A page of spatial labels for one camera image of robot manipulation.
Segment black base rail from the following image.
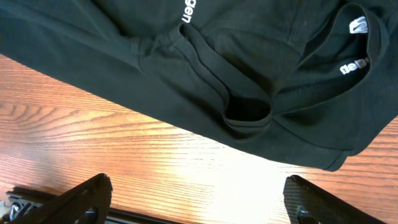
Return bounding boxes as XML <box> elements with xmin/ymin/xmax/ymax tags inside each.
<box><xmin>3</xmin><ymin>185</ymin><xmax>177</xmax><ymax>224</ymax></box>

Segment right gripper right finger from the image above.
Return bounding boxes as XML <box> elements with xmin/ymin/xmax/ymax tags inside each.
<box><xmin>283</xmin><ymin>175</ymin><xmax>384</xmax><ymax>224</ymax></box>

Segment black t-shirt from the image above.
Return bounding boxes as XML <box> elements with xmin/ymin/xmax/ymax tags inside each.
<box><xmin>1</xmin><ymin>0</ymin><xmax>397</xmax><ymax>171</ymax></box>

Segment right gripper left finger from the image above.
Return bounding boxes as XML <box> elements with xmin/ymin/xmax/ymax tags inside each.
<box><xmin>10</xmin><ymin>173</ymin><xmax>113</xmax><ymax>224</ymax></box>

